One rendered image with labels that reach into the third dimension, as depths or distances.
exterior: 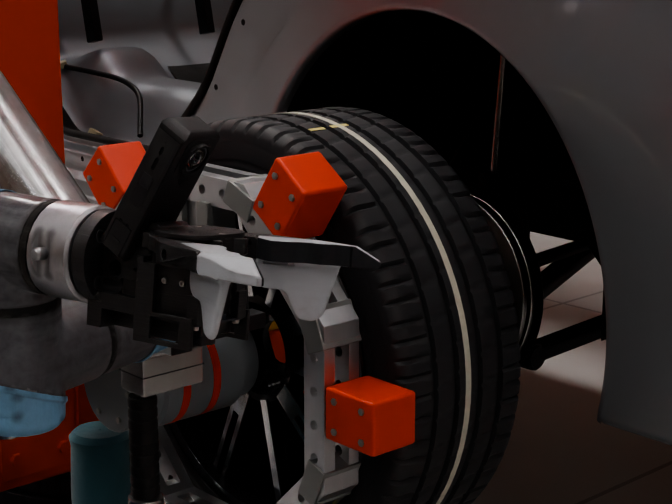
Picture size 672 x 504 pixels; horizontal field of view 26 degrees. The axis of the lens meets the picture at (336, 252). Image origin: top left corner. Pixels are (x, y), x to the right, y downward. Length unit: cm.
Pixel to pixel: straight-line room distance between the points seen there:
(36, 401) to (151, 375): 59
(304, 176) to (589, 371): 304
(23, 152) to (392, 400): 67
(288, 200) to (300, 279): 75
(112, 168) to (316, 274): 110
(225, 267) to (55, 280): 20
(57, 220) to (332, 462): 85
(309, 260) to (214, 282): 12
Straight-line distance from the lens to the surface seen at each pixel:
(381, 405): 178
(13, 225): 113
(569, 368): 480
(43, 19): 239
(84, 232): 108
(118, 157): 216
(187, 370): 178
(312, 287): 107
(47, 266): 110
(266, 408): 211
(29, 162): 130
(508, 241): 233
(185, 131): 103
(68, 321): 120
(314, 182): 182
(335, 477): 189
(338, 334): 183
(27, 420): 118
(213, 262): 95
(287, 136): 196
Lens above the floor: 148
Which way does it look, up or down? 14 degrees down
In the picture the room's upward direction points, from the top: straight up
